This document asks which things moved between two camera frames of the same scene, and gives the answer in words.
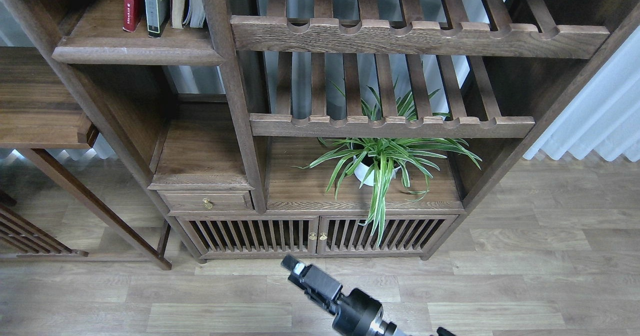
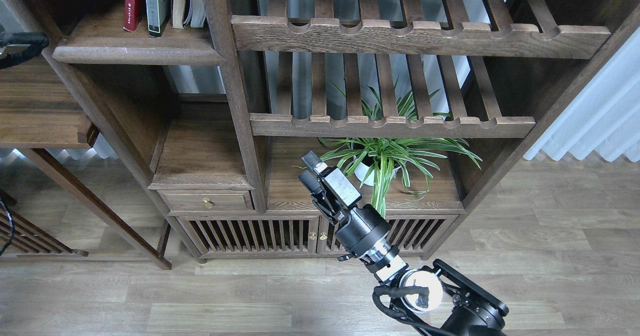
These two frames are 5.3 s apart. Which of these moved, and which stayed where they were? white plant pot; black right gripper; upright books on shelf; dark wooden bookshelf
Moved: black right gripper
Stayed: white plant pot; upright books on shelf; dark wooden bookshelf
